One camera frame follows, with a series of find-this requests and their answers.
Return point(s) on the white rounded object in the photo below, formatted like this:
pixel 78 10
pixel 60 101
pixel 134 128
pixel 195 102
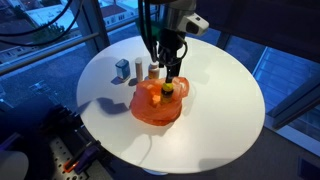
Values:
pixel 11 166

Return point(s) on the white table pedestal base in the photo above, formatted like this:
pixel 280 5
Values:
pixel 155 172

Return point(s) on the grey metal handrail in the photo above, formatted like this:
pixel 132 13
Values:
pixel 50 50

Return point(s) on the beige cylindrical tube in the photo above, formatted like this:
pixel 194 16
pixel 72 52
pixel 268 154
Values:
pixel 139 70

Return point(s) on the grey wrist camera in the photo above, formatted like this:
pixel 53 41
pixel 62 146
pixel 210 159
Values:
pixel 196 24

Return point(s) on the white bottle with orange label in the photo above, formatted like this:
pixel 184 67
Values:
pixel 153 70

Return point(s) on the blue labelled white container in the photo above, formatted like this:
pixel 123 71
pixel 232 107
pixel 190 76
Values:
pixel 122 69

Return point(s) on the orange plastic bag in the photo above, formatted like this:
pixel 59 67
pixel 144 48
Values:
pixel 150 106

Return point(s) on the bottle with yellow label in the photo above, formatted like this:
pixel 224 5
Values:
pixel 167 93

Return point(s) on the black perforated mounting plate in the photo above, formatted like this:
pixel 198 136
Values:
pixel 58 156

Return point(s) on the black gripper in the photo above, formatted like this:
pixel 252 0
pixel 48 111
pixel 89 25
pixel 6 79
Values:
pixel 170 46

